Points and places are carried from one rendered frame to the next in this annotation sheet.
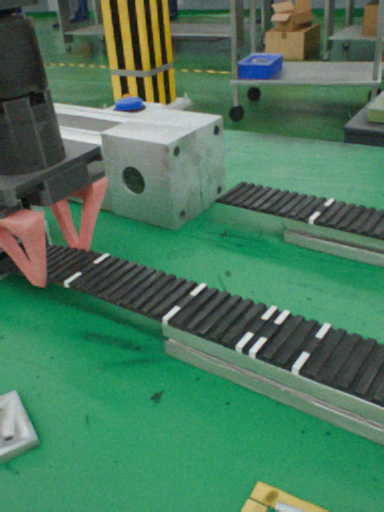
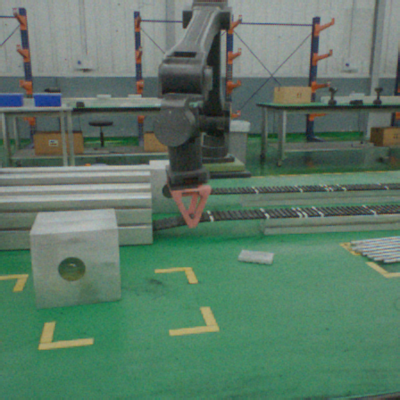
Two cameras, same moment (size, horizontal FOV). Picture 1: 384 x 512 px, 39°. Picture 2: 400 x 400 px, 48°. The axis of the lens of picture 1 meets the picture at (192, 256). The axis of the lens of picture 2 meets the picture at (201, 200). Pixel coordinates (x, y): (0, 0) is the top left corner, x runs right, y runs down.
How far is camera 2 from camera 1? 0.66 m
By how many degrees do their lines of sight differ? 44
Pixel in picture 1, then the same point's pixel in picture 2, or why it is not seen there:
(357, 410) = (343, 220)
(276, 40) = not seen: outside the picture
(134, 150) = not seen: hidden behind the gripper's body
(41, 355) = (225, 246)
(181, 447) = (310, 245)
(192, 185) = not seen: hidden behind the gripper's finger
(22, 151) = (198, 159)
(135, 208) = (169, 206)
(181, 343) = (270, 228)
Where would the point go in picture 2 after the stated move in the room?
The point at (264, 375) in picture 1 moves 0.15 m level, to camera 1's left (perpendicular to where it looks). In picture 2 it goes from (310, 223) to (257, 243)
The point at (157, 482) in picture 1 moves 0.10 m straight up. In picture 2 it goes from (317, 251) to (321, 190)
